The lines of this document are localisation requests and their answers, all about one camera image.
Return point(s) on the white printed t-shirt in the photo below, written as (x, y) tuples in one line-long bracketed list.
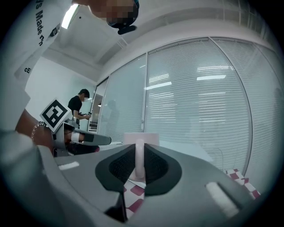
[(26, 44)]

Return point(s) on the white window blinds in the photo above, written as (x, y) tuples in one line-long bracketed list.
[(195, 106)]

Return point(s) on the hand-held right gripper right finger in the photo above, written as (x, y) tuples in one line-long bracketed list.
[(188, 188)]

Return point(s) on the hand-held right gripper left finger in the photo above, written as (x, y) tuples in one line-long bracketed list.
[(88, 173)]

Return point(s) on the black head-worn camera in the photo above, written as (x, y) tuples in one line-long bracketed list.
[(125, 24)]

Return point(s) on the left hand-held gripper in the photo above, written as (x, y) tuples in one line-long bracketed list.
[(54, 114)]

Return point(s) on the white mug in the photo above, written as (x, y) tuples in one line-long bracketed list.
[(139, 153)]

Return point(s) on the person's left forearm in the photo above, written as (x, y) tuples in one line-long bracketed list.
[(25, 126)]

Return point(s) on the ceiling light panel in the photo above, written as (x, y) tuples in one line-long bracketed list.
[(69, 15)]

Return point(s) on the red white checkered tablecloth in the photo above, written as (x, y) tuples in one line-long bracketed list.
[(241, 179)]

